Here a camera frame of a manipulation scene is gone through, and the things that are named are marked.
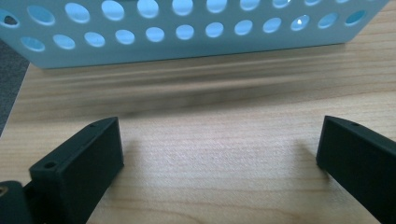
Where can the white perforated plastic basket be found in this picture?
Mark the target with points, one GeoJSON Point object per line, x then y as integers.
{"type": "Point", "coordinates": [199, 49]}

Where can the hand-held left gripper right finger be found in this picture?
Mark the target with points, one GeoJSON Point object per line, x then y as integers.
{"type": "Point", "coordinates": [358, 155]}

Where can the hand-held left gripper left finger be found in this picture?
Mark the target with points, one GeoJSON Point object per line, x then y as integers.
{"type": "Point", "coordinates": [77, 168]}

